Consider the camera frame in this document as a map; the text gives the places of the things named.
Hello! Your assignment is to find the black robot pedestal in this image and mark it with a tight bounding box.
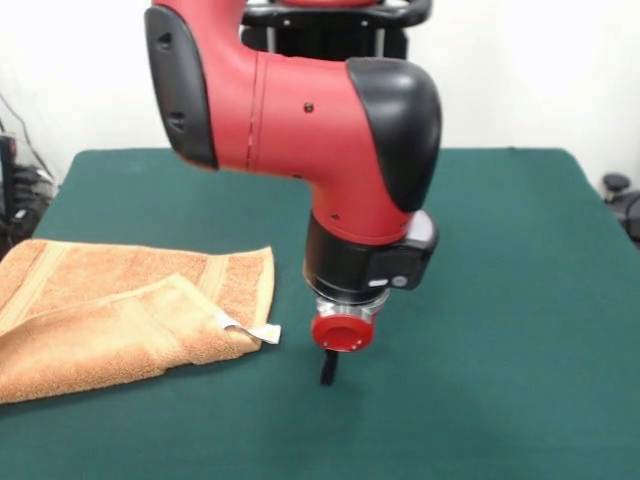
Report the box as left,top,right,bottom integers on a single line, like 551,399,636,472
238,0,431,66

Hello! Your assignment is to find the black electronic device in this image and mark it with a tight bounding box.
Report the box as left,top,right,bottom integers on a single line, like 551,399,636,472
0,132,57,264

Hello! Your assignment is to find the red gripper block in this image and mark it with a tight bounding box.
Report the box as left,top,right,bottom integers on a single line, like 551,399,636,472
310,310,376,387

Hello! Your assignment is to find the dark green table cloth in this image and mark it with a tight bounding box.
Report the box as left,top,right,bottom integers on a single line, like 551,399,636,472
0,147,640,480

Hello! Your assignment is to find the orange terry towel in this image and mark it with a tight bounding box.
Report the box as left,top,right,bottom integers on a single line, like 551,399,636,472
0,238,282,405

